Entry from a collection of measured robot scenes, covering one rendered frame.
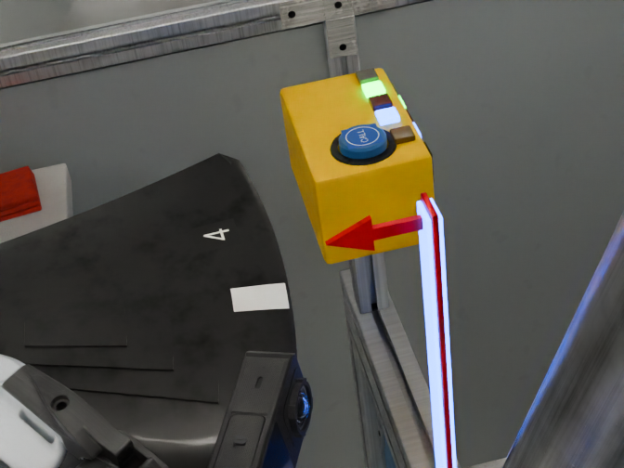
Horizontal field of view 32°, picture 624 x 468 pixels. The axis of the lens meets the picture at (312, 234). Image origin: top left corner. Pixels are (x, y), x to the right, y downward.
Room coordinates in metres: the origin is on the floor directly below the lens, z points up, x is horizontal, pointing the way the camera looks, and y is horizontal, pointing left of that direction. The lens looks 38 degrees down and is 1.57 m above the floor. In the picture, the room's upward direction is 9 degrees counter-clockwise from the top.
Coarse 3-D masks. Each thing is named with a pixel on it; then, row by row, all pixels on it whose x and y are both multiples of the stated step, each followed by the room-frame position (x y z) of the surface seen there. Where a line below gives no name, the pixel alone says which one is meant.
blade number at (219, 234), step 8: (216, 224) 0.52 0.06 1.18; (224, 224) 0.52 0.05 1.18; (232, 224) 0.52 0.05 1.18; (192, 232) 0.52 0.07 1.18; (200, 232) 0.52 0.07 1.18; (208, 232) 0.51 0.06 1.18; (216, 232) 0.51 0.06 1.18; (224, 232) 0.51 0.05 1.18; (232, 232) 0.51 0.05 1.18; (200, 240) 0.51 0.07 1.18; (208, 240) 0.51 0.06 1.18; (216, 240) 0.51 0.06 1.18; (224, 240) 0.51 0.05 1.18; (232, 240) 0.51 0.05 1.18; (200, 248) 0.50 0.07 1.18; (208, 248) 0.50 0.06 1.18; (216, 248) 0.50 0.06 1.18
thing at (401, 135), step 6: (402, 126) 0.76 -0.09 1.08; (408, 126) 0.75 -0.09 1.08; (390, 132) 0.75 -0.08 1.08; (396, 132) 0.75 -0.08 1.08; (402, 132) 0.75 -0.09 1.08; (408, 132) 0.75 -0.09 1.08; (396, 138) 0.74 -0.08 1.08; (402, 138) 0.74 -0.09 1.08; (408, 138) 0.74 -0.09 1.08; (414, 138) 0.74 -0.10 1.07; (396, 144) 0.74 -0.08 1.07
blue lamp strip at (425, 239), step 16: (432, 240) 0.48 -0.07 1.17; (432, 256) 0.48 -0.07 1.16; (432, 272) 0.48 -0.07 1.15; (432, 288) 0.48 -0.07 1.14; (432, 304) 0.48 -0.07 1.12; (432, 320) 0.48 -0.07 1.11; (432, 336) 0.49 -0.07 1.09; (432, 352) 0.49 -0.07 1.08; (432, 368) 0.49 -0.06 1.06; (432, 384) 0.50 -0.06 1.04; (432, 400) 0.50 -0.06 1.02; (432, 416) 0.50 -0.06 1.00
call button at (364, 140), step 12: (348, 132) 0.75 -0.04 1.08; (360, 132) 0.75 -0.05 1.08; (372, 132) 0.75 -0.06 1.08; (384, 132) 0.75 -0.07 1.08; (348, 144) 0.73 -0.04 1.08; (360, 144) 0.73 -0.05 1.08; (372, 144) 0.73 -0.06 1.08; (384, 144) 0.73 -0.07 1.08; (348, 156) 0.73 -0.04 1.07; (360, 156) 0.72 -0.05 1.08; (372, 156) 0.72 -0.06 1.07
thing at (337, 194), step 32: (288, 96) 0.84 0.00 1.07; (320, 96) 0.83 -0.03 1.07; (352, 96) 0.83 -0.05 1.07; (288, 128) 0.83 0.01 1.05; (320, 128) 0.78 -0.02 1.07; (384, 128) 0.77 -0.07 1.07; (320, 160) 0.73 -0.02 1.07; (352, 160) 0.72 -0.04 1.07; (384, 160) 0.72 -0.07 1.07; (416, 160) 0.71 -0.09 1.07; (320, 192) 0.70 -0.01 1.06; (352, 192) 0.71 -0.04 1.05; (384, 192) 0.71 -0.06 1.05; (416, 192) 0.71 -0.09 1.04; (320, 224) 0.71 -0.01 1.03; (352, 224) 0.71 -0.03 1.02; (352, 256) 0.71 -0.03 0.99
